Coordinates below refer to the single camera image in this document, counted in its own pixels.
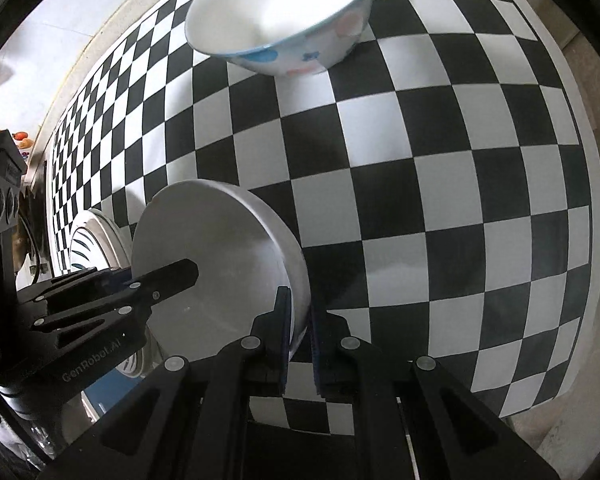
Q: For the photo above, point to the white plate with black stripes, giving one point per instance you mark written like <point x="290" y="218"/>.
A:
<point x="87" y="247"/>

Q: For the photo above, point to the black and white checkered tablecloth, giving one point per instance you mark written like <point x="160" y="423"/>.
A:
<point x="430" y="210"/>

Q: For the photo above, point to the white bowl with coloured dots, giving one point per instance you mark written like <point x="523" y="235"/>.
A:
<point x="280" y="5"/>

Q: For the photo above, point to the white bowl with floral print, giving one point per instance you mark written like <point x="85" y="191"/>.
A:
<point x="205" y="240"/>

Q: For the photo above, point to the colourful wall stickers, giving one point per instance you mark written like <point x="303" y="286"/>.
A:
<point x="21" y="136"/>

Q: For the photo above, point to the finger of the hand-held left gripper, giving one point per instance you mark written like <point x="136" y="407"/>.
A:
<point x="170" y="277"/>
<point x="80" y="280"/>

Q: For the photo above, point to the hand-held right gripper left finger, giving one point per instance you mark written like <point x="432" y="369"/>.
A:
<point x="284" y="320"/>

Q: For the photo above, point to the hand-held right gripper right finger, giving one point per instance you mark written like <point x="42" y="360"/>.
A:
<point x="316" y="350"/>

